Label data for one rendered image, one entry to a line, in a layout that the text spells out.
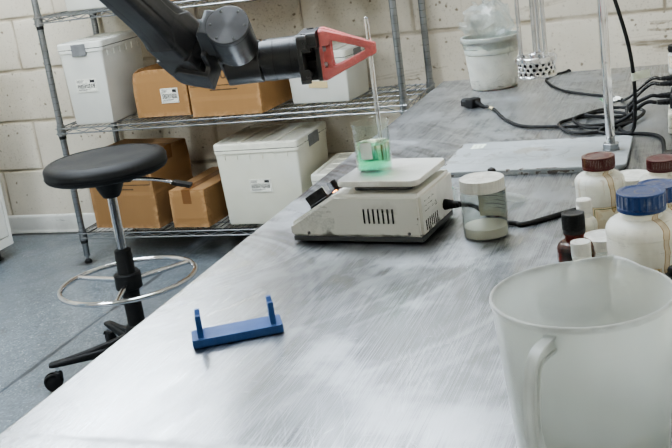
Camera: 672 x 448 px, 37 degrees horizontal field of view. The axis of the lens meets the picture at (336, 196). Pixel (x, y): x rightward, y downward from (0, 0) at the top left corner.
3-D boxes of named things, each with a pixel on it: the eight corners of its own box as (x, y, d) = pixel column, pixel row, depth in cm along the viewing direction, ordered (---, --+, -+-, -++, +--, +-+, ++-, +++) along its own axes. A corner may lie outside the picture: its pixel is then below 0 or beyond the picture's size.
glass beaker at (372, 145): (397, 175, 135) (390, 117, 133) (358, 181, 135) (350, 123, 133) (392, 166, 141) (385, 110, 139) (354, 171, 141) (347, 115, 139)
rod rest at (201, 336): (193, 350, 108) (187, 319, 107) (192, 338, 111) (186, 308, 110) (284, 332, 109) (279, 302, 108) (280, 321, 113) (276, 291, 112)
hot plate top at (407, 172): (335, 187, 136) (334, 181, 135) (369, 164, 146) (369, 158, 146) (417, 187, 130) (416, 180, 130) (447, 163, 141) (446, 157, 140)
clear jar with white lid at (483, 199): (492, 244, 128) (486, 185, 126) (455, 239, 133) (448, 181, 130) (518, 230, 132) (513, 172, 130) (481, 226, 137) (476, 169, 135)
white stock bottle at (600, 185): (568, 243, 125) (562, 159, 122) (596, 229, 129) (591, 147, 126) (610, 250, 121) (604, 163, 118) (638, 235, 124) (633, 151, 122)
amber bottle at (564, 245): (589, 306, 105) (583, 218, 102) (555, 302, 107) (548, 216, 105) (603, 293, 108) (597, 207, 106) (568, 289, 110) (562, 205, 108)
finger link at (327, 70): (374, 18, 137) (307, 26, 138) (372, 23, 130) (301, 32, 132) (380, 67, 139) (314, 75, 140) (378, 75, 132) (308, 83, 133)
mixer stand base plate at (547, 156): (437, 178, 164) (437, 172, 164) (463, 148, 182) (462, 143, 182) (626, 170, 154) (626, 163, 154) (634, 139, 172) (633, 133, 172)
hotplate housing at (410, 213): (291, 243, 140) (283, 188, 138) (331, 215, 152) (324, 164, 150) (440, 246, 131) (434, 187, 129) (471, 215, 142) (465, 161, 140)
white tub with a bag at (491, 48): (453, 92, 240) (444, 3, 235) (484, 81, 251) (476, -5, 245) (505, 92, 231) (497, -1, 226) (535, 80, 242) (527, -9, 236)
